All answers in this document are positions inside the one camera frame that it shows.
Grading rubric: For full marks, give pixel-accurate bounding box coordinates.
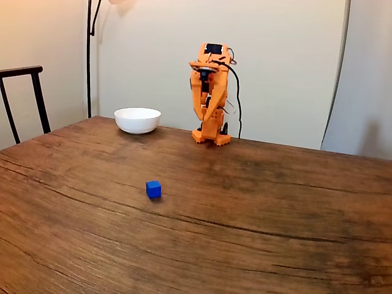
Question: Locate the black camera on orange mount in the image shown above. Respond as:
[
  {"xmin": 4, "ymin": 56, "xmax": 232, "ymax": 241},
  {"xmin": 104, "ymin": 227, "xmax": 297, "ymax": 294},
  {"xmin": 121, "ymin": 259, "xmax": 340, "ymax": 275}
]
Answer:
[{"xmin": 189, "ymin": 61, "xmax": 229, "ymax": 82}]

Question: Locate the black floor lamp pole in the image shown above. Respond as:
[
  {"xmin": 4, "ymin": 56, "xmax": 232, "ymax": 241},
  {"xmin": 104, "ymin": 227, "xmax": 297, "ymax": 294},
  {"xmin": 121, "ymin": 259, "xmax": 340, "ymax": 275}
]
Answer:
[{"xmin": 86, "ymin": 0, "xmax": 103, "ymax": 119}]

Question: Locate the blue cube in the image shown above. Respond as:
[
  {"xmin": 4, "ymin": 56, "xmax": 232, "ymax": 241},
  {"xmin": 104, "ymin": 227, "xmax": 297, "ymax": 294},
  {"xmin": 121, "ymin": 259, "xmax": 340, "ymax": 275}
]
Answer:
[{"xmin": 145, "ymin": 179, "xmax": 162, "ymax": 200}]

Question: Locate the black chair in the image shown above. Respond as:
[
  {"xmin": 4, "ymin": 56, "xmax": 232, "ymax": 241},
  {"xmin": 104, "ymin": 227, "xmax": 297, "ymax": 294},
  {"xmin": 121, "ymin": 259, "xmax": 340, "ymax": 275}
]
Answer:
[{"xmin": 0, "ymin": 65, "xmax": 52, "ymax": 145}]

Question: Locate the black cable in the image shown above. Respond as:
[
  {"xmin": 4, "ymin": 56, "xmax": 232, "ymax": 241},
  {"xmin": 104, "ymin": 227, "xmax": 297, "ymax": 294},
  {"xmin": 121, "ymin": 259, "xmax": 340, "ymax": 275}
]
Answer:
[{"xmin": 211, "ymin": 60, "xmax": 243, "ymax": 139}]

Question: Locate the white bowl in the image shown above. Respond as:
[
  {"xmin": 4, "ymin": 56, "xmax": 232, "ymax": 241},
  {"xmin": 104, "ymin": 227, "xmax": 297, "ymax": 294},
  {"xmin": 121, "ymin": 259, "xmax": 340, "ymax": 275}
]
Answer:
[{"xmin": 113, "ymin": 107, "xmax": 162, "ymax": 135}]

